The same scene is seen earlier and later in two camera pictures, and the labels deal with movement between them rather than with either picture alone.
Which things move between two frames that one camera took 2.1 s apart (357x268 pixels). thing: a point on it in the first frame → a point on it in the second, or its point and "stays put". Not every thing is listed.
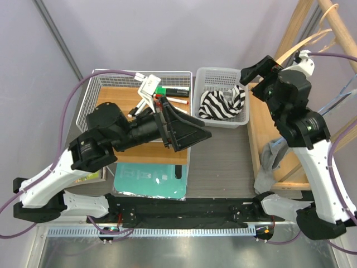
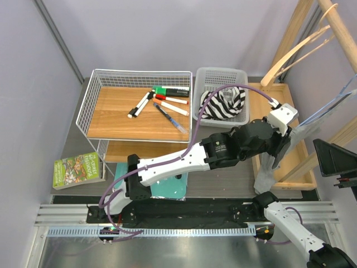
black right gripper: [267, 68] → [332, 157]
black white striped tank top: [217, 105] stays put
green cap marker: [175, 92] stays put
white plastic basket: [211, 79] stays put
